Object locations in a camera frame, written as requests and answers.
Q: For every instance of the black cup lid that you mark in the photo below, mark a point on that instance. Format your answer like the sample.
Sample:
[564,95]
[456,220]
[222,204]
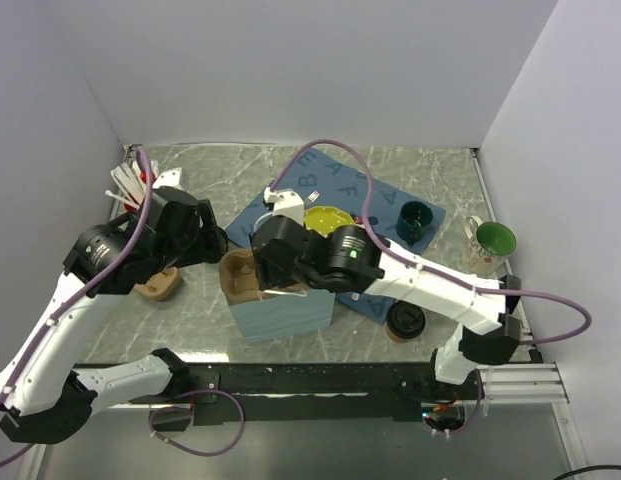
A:
[405,316]

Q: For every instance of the brown pulp cup carrier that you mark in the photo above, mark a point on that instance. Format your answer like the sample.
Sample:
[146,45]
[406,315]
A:
[160,286]
[239,284]

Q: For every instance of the dark green mug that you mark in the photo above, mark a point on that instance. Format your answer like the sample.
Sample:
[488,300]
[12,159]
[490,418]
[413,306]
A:
[413,221]

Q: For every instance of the brown paper cup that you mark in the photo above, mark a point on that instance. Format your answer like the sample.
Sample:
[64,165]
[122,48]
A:
[399,336]

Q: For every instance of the silver fork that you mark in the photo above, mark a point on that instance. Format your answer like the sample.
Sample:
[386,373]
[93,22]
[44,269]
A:
[311,198]

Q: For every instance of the blue letter print cloth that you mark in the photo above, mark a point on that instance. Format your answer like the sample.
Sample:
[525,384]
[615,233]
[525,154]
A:
[345,188]

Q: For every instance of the blue white paper bag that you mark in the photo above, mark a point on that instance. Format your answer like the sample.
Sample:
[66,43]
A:
[281,316]

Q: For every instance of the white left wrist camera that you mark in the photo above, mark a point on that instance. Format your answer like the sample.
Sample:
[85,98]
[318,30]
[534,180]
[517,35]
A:
[173,178]

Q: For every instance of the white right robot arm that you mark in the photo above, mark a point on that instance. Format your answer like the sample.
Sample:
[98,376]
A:
[352,261]

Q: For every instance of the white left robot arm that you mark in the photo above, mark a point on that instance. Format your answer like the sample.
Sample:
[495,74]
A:
[44,400]

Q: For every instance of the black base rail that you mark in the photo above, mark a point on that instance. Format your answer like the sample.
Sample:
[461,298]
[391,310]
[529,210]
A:
[221,392]

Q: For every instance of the floral cream mug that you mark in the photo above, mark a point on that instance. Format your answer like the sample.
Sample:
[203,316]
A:
[489,244]

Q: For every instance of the stack of black lids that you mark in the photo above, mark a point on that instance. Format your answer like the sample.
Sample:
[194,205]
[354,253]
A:
[220,241]

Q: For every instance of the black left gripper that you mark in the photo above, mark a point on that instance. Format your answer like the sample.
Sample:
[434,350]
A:
[202,249]

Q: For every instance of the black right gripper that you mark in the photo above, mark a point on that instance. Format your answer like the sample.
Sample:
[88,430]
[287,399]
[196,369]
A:
[276,277]

